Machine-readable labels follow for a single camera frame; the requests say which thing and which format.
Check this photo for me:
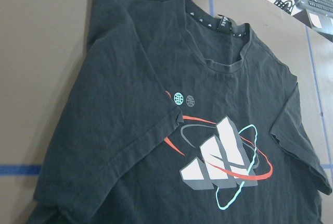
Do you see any black graphic t-shirt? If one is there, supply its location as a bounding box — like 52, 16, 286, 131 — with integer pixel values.
28, 0, 332, 223

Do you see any black box device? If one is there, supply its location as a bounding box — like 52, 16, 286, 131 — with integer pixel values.
293, 9, 332, 42

